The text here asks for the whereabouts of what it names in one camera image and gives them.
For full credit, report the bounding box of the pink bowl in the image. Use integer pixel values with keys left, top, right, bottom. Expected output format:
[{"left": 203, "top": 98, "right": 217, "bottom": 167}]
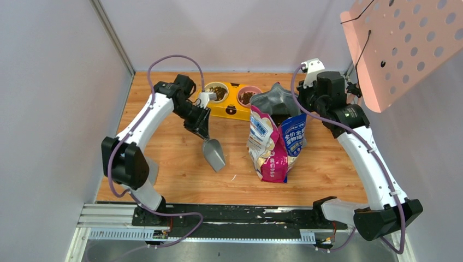
[{"left": 237, "top": 86, "right": 262, "bottom": 108}]

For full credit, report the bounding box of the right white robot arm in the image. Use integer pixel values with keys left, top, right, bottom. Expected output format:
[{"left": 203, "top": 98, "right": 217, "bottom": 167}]
[{"left": 297, "top": 71, "right": 423, "bottom": 241}]

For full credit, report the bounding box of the yellow double bowl feeder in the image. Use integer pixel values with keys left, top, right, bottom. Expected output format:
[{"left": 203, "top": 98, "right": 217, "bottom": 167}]
[{"left": 207, "top": 82, "right": 251, "bottom": 121}]

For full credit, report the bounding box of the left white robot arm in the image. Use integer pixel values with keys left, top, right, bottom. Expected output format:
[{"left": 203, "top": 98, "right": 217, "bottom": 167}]
[{"left": 101, "top": 74, "right": 217, "bottom": 225}]

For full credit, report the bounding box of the clear plastic bag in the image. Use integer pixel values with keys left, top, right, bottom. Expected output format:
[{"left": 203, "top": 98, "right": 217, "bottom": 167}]
[{"left": 146, "top": 158, "right": 159, "bottom": 186}]

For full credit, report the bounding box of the cream bowl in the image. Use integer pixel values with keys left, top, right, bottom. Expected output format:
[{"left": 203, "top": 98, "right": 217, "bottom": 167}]
[{"left": 205, "top": 82, "right": 229, "bottom": 103}]

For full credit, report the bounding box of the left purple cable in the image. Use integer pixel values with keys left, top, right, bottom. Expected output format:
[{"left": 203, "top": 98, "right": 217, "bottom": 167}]
[{"left": 106, "top": 54, "right": 206, "bottom": 250}]

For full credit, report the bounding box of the pink perforated stand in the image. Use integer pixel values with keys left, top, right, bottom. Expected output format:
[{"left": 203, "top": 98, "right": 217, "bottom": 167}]
[{"left": 340, "top": 1, "right": 462, "bottom": 113}]

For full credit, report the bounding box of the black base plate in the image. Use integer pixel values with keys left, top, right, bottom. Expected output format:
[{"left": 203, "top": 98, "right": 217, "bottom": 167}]
[{"left": 131, "top": 204, "right": 348, "bottom": 243}]

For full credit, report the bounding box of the metal scoop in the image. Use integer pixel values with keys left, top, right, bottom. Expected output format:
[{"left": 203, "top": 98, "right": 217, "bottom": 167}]
[{"left": 202, "top": 139, "right": 226, "bottom": 172}]

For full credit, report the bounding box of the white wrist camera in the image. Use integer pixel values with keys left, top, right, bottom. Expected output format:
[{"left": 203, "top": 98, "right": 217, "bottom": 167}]
[
  {"left": 196, "top": 92, "right": 217, "bottom": 108},
  {"left": 301, "top": 58, "right": 325, "bottom": 89}
]

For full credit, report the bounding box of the aluminium rail frame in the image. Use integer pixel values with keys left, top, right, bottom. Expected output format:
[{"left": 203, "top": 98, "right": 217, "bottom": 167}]
[{"left": 67, "top": 202, "right": 415, "bottom": 261}]

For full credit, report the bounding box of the kibble in cream bowl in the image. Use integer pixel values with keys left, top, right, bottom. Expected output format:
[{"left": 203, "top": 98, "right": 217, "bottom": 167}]
[{"left": 209, "top": 86, "right": 228, "bottom": 102}]

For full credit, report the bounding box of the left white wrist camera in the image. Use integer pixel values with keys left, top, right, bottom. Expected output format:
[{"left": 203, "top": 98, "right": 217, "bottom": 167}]
[{"left": 196, "top": 92, "right": 217, "bottom": 108}]

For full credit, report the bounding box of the pet food bag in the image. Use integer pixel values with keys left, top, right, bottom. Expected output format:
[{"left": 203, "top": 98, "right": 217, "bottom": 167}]
[{"left": 247, "top": 82, "right": 307, "bottom": 183}]

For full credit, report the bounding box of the kibble in pink bowl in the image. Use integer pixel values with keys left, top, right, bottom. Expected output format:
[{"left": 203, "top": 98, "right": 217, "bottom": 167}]
[{"left": 238, "top": 92, "right": 255, "bottom": 106}]

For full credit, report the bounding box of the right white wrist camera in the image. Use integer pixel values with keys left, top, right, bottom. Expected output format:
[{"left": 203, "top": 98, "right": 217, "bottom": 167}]
[{"left": 301, "top": 58, "right": 325, "bottom": 89}]

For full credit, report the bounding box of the brown pet food kibble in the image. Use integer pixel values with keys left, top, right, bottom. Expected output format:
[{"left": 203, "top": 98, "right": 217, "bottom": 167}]
[{"left": 271, "top": 114, "right": 290, "bottom": 127}]

